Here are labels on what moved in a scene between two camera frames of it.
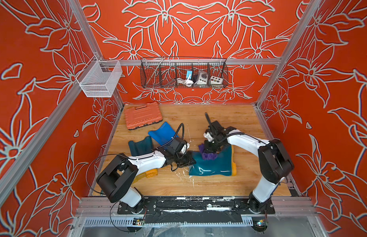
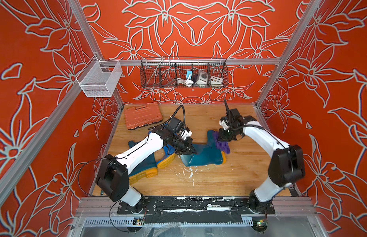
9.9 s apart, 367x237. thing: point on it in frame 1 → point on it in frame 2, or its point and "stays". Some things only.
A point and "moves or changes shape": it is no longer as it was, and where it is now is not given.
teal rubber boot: [224, 164] moves or changes shape
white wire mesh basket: [99, 78] stays
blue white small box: [189, 72] stays
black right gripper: [207, 149] → [221, 137]
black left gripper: [188, 162] → [186, 150]
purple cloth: [206, 156] moves or changes shape
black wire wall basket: [183, 72] stays
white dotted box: [215, 80] stays
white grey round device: [203, 77] stays
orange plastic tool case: [137, 115] stays
